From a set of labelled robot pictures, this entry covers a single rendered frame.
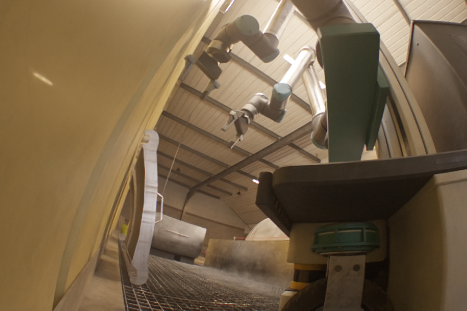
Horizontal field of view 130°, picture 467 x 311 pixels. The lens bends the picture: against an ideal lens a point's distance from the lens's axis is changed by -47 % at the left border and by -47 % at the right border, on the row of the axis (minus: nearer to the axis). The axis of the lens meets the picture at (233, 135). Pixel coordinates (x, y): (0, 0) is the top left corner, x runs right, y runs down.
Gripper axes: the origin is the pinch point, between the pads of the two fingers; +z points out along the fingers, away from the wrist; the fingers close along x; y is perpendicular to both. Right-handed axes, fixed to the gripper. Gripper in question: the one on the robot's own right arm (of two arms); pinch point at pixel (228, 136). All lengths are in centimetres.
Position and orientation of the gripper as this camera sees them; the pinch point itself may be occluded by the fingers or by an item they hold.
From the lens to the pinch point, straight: 104.9
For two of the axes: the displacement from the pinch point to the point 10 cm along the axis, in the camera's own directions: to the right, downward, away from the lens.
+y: 7.9, 3.2, -5.2
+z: -5.7, 6.7, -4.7
